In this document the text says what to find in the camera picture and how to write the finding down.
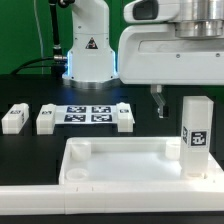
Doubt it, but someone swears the black cable bundle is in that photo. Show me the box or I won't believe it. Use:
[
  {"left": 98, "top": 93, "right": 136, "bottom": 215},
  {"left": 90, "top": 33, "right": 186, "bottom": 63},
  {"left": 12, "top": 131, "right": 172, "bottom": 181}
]
[{"left": 9, "top": 0, "right": 69, "bottom": 76}]

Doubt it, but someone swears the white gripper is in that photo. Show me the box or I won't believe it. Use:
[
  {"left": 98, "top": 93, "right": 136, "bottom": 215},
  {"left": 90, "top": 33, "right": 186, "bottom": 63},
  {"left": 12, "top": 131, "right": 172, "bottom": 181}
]
[{"left": 118, "top": 24, "right": 224, "bottom": 118}]

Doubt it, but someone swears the fiducial marker sheet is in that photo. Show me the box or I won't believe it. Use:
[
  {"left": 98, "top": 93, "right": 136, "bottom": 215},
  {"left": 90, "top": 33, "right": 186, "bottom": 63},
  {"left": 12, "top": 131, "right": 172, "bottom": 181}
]
[{"left": 55, "top": 105, "right": 117, "bottom": 124}]

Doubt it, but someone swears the white desk top tray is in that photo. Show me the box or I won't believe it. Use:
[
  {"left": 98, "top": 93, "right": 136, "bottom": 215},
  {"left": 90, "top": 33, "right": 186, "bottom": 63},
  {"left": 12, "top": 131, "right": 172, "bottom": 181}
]
[{"left": 58, "top": 135, "right": 224, "bottom": 186}]

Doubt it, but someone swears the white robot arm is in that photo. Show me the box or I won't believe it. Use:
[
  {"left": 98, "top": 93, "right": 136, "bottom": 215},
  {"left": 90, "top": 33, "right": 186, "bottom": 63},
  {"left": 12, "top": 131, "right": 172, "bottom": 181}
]
[{"left": 63, "top": 0, "right": 224, "bottom": 116}]

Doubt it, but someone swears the white hanging cable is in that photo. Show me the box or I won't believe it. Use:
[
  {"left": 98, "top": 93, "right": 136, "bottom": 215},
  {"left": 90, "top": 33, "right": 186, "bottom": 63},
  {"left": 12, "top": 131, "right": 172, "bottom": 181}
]
[{"left": 33, "top": 0, "right": 45, "bottom": 75}]

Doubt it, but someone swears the white L-shaped obstacle fence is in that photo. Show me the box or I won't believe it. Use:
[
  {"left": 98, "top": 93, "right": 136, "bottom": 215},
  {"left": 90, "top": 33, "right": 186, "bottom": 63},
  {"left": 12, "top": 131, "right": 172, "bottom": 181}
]
[{"left": 0, "top": 161, "right": 224, "bottom": 215}]

